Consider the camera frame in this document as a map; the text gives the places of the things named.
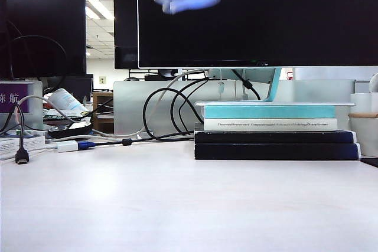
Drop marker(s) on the teal book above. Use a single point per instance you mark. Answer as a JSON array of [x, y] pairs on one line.
[[265, 111]]

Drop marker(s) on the black slim monitor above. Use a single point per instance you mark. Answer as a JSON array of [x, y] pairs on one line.
[[125, 22]]

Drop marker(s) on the white cylindrical container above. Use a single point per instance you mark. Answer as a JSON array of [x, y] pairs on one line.
[[366, 137]]

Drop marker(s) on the white book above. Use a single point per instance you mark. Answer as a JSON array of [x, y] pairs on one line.
[[332, 124]]

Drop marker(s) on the dark background monitor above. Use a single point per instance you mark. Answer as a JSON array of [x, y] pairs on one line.
[[79, 86]]

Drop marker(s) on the white VGA adapter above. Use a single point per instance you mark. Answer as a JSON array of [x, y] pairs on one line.
[[67, 146]]

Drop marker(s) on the light wooden stick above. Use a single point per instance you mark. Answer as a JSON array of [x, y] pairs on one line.
[[363, 114]]

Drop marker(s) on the ceiling light panel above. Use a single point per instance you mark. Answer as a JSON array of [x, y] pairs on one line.
[[99, 10]]

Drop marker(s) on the white blue medicine box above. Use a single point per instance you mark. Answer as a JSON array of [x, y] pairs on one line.
[[35, 142]]

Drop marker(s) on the white rounded object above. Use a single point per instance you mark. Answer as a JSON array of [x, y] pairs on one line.
[[374, 83]]

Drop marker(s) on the black AOC monitor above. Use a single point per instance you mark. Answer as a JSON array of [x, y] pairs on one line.
[[251, 33]]

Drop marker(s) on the wooden desk shelf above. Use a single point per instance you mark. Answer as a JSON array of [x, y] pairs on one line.
[[103, 97]]

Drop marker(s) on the teal silver monitor stand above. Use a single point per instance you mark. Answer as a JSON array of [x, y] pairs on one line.
[[274, 89]]

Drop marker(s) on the black mouse pad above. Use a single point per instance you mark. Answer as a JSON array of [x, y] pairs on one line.
[[370, 162]]

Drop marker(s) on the white tube blue print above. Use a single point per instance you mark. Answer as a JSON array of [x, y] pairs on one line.
[[65, 98]]

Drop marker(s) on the purple acrylic nameplate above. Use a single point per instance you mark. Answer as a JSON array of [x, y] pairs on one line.
[[9, 98]]

